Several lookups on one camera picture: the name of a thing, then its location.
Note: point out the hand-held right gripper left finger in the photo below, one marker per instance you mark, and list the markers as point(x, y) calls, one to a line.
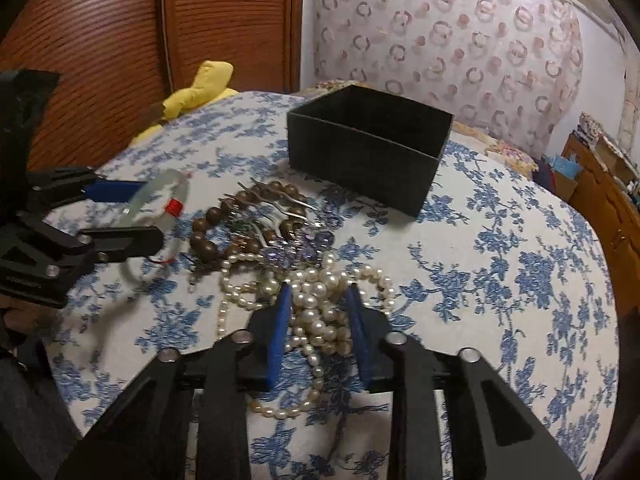
point(277, 340)

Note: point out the yellow plush toy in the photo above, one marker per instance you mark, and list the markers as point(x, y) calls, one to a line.
point(210, 85)

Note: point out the silver hair clips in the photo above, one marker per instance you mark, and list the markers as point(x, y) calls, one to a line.
point(250, 202)

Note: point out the black box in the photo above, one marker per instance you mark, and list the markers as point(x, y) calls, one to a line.
point(360, 170)

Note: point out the green bead jewelry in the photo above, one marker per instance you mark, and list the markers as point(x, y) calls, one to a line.
point(241, 229)

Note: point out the blue bag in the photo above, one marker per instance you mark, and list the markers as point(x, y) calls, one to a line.
point(560, 170)

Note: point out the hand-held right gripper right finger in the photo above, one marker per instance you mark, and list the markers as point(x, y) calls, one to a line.
point(357, 340)

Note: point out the blue floral blanket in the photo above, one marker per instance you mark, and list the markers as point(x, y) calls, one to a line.
point(500, 285)

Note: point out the wooden louvred wardrobe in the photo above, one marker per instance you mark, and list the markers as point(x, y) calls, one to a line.
point(100, 35)

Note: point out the wooden bead hairpin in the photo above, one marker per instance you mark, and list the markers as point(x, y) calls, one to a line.
point(280, 191)

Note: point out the wooden cabinet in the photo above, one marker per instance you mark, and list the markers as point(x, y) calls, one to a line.
point(600, 200)

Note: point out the translucent bangle with red thread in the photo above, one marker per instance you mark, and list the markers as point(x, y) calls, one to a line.
point(175, 187)

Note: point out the dark grey cloth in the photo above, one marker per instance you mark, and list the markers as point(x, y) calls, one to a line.
point(30, 410)

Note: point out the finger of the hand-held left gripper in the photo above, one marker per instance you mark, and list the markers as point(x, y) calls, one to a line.
point(115, 191)
point(125, 244)

